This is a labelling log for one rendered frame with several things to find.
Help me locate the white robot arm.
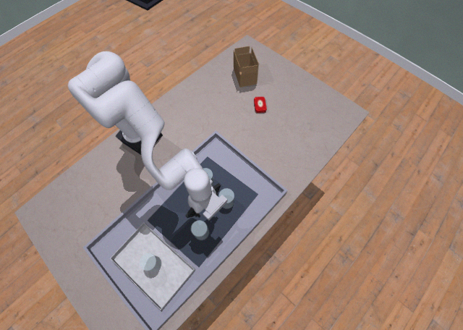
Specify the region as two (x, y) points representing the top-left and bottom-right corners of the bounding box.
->
(68, 51), (228, 220)

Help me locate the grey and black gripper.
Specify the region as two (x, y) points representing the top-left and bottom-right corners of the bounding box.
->
(185, 183), (221, 218)

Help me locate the brown cardboard box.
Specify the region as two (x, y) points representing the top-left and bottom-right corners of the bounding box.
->
(234, 46), (259, 88)

